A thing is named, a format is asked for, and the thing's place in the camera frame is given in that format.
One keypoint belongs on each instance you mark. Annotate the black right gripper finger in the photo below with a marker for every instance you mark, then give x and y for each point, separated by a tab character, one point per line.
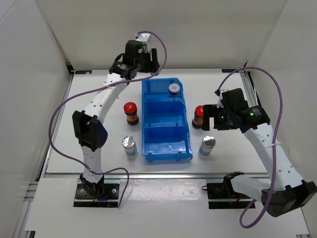
206	125
210	111

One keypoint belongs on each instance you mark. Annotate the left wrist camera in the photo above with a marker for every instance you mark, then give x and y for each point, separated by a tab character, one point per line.
145	39

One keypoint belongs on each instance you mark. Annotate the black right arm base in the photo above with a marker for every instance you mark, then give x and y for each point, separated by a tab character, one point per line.
220	198

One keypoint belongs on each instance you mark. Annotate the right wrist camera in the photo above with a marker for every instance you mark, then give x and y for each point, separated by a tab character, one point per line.
230	98

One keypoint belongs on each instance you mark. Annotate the blue-label white seasoning bottle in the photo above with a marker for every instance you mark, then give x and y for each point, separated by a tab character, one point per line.
129	146

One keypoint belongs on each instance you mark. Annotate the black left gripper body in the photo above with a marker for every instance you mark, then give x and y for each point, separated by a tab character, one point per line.
143	64

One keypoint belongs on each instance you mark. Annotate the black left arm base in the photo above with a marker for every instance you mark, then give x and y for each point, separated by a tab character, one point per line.
100	194

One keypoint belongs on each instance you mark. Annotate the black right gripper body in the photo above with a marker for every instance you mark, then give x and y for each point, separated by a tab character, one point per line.
223	121

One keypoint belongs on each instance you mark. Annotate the red-lid chili sauce jar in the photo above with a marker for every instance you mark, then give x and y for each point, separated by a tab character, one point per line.
130	109

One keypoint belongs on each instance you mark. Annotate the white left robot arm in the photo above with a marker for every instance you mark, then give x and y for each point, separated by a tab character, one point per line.
88	123

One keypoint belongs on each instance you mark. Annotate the white-lid sauce jar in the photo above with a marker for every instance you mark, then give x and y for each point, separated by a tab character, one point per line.
174	89

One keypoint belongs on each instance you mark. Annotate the blue-label seasoning bottle right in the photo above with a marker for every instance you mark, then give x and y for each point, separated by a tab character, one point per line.
207	145

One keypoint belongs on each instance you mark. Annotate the aluminium table edge rail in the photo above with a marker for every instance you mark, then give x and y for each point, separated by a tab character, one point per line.
157	176

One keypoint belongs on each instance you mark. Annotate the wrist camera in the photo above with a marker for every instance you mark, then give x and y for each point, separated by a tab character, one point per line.
145	39
230	98

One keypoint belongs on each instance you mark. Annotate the blue three-compartment plastic bin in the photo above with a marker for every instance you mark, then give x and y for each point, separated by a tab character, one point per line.
165	129

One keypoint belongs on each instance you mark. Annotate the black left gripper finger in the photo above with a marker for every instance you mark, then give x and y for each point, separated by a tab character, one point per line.
154	55
154	67

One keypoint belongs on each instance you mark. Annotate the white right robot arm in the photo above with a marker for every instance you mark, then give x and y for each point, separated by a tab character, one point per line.
287	190

